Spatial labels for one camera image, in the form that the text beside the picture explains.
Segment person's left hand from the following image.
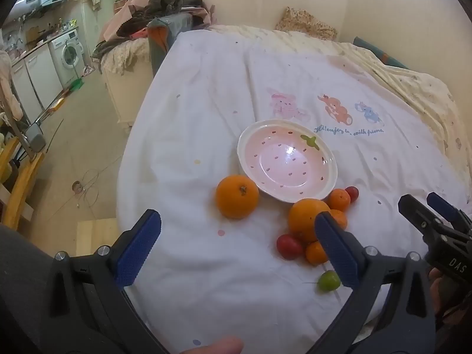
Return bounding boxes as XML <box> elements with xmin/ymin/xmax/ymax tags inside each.
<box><xmin>179</xmin><ymin>337</ymin><xmax>245</xmax><ymax>354</ymax></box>

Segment floral pillow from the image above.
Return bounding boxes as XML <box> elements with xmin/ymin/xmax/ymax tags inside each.
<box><xmin>275</xmin><ymin>6</ymin><xmax>338</xmax><ymax>41</ymax></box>

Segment white printed blanket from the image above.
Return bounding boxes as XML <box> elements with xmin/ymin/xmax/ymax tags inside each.
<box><xmin>116</xmin><ymin>29</ymin><xmax>469</xmax><ymax>354</ymax></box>

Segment cream patterned bedspread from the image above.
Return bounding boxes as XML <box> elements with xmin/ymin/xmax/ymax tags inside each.
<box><xmin>206</xmin><ymin>24</ymin><xmax>472</xmax><ymax>200</ymax></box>

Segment person's right hand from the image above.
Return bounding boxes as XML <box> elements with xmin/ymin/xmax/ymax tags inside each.
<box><xmin>428</xmin><ymin>267</ymin><xmax>443</xmax><ymax>316</ymax></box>

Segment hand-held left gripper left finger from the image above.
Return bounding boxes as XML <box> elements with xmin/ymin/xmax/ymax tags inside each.
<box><xmin>39</xmin><ymin>209</ymin><xmax>170</xmax><ymax>354</ymax></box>

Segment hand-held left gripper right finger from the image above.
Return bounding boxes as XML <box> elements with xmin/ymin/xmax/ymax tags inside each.
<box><xmin>306</xmin><ymin>211</ymin><xmax>439</xmax><ymax>354</ymax></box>

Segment thin floor cable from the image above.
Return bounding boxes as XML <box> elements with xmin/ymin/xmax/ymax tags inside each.
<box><xmin>48</xmin><ymin>155</ymin><xmax>122</xmax><ymax>222</ymax></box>

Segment teal pillow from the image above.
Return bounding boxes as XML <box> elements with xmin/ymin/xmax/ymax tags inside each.
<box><xmin>352</xmin><ymin>36</ymin><xmax>410</xmax><ymax>70</ymax></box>

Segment white dresser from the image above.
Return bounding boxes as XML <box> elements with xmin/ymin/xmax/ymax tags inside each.
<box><xmin>101</xmin><ymin>39</ymin><xmax>159</xmax><ymax>133</ymax></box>

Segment small tangerine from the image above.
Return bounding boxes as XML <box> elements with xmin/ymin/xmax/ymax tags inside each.
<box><xmin>329</xmin><ymin>209</ymin><xmax>348</xmax><ymax>231</ymax></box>
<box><xmin>326</xmin><ymin>188</ymin><xmax>351</xmax><ymax>212</ymax></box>
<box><xmin>305</xmin><ymin>241</ymin><xmax>330</xmax><ymax>265</ymax></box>

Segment cream lace cloth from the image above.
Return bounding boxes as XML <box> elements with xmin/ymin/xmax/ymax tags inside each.
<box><xmin>100</xmin><ymin>37</ymin><xmax>150</xmax><ymax>76</ymax></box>

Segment pink cloth pile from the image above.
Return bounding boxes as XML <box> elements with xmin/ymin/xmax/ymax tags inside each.
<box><xmin>98</xmin><ymin>0</ymin><xmax>216</xmax><ymax>43</ymax></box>

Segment white kitchen cabinets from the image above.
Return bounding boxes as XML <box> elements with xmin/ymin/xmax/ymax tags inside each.
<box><xmin>10</xmin><ymin>44</ymin><xmax>63</xmax><ymax>122</ymax></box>

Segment large orange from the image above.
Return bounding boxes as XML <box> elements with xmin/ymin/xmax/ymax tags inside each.
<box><xmin>288</xmin><ymin>198</ymin><xmax>331</xmax><ymax>244</ymax></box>
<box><xmin>216</xmin><ymin>174</ymin><xmax>260</xmax><ymax>219</ymax></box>

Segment pink strawberry print plate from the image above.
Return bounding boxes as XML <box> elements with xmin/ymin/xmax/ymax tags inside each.
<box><xmin>237</xmin><ymin>119</ymin><xmax>339</xmax><ymax>204</ymax></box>

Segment yellow wooden chair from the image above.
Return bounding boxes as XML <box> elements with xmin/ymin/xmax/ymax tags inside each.
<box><xmin>0</xmin><ymin>136</ymin><xmax>45</xmax><ymax>231</ymax></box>

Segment grey and orange bag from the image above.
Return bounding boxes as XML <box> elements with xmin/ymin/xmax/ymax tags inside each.
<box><xmin>147</xmin><ymin>12</ymin><xmax>194</xmax><ymax>78</ymax></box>

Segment dark camouflage garment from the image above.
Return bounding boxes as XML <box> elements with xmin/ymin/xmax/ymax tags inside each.
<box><xmin>118</xmin><ymin>0</ymin><xmax>185</xmax><ymax>37</ymax></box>

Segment green grape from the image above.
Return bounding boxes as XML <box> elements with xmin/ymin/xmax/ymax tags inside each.
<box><xmin>318</xmin><ymin>270</ymin><xmax>342</xmax><ymax>293</ymax></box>

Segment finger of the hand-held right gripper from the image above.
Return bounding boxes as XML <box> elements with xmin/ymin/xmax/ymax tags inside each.
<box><xmin>398</xmin><ymin>194</ymin><xmax>448</xmax><ymax>246</ymax></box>
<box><xmin>427</xmin><ymin>192</ymin><xmax>472</xmax><ymax>229</ymax></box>

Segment white washing machine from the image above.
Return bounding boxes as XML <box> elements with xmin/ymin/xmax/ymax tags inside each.
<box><xmin>49</xmin><ymin>29</ymin><xmax>87</xmax><ymax>85</ymax></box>

